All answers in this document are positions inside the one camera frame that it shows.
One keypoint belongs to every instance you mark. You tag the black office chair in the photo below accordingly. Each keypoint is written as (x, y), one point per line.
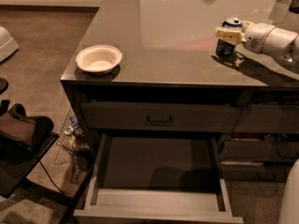
(18, 158)

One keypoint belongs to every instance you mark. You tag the blue pepsi can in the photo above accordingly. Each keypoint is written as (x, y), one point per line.
(224, 49)

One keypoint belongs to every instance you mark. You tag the grey right top drawer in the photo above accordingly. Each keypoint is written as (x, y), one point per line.
(268, 119)

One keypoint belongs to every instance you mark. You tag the white paper bowl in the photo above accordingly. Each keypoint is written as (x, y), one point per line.
(98, 59)

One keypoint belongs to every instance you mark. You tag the grey cabinet with glass top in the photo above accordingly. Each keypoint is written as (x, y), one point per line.
(169, 56)

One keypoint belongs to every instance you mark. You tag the open grey middle drawer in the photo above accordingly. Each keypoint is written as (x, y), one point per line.
(152, 180)

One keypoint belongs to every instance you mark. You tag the wire mesh waste basket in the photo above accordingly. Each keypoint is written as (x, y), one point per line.
(73, 150)

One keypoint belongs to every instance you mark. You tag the grey right bottom drawer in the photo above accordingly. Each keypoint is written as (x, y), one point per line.
(255, 172)

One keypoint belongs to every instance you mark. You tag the black drawer handle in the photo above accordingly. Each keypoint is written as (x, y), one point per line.
(159, 122)

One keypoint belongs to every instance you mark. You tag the white object on floor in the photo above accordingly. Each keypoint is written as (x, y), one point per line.
(8, 44)

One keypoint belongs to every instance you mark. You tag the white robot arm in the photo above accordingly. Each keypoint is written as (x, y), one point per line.
(264, 38)

